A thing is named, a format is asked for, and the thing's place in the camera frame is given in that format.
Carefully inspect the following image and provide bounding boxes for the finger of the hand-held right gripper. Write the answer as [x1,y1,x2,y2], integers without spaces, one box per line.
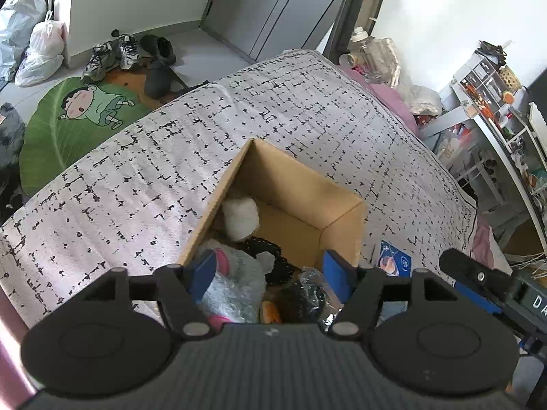
[439,248,513,316]

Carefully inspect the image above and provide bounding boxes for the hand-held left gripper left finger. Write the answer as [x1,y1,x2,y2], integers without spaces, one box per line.
[79,250,221,338]

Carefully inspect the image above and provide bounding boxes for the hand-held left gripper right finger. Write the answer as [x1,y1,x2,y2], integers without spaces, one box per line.
[322,250,460,337]

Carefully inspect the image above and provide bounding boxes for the blue fluffy plush toy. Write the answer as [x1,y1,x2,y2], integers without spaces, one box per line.
[194,241,276,326]

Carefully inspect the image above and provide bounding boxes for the black lace cloth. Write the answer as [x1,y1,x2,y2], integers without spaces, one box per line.
[237,237,296,287]

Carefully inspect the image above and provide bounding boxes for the blue packet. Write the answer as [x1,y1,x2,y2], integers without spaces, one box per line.
[375,239,413,279]

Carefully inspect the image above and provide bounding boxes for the white fluffy ball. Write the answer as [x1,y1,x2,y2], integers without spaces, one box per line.
[221,196,261,241]

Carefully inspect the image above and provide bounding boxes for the orange bun plush toy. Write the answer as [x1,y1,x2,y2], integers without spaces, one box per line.
[261,301,283,324]

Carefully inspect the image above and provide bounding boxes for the brown cardboard box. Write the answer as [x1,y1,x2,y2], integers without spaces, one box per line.
[177,138,368,293]

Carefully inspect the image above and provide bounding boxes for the white black-patterned blanket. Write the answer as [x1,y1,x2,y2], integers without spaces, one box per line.
[0,49,479,329]

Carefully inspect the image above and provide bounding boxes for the white shelf with clutter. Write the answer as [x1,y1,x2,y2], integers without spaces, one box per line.
[419,80,547,240]

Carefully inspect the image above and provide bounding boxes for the green cartoon floor mat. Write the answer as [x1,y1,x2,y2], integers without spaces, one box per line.
[19,76,155,195]

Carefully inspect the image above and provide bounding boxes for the black shoe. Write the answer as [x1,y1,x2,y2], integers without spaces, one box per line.
[139,34,177,65]
[144,62,181,98]

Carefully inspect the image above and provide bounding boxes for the woven basket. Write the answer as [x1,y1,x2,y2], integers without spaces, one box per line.
[498,65,522,91]

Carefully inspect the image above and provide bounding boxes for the crumpled clear plastic bag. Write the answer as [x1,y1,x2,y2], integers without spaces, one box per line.
[371,38,403,87]

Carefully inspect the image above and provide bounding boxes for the black tangled item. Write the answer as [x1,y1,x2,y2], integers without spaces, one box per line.
[479,40,508,63]

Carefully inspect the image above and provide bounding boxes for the clear water bottle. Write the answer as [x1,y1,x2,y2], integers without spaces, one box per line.
[348,27,377,67]

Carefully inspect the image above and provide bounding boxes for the grey white sneaker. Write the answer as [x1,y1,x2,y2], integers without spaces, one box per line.
[118,34,140,71]
[81,40,121,82]

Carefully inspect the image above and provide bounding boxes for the grey fluffy rug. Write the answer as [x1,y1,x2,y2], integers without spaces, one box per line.
[0,102,27,172]

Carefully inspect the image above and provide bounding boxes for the dark framed leaning board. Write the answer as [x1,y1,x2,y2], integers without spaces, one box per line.
[314,0,389,57]

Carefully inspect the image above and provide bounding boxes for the grey door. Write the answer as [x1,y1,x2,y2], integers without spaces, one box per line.
[201,0,359,63]

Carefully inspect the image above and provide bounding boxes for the white plastic bag pink contents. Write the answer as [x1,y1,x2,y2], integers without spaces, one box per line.
[15,11,66,88]

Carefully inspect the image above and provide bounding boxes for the grey-white plastic bag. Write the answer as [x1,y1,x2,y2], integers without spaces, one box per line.
[0,0,47,82]

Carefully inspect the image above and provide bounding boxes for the white wire rack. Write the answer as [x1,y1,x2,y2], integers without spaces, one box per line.
[452,149,502,206]

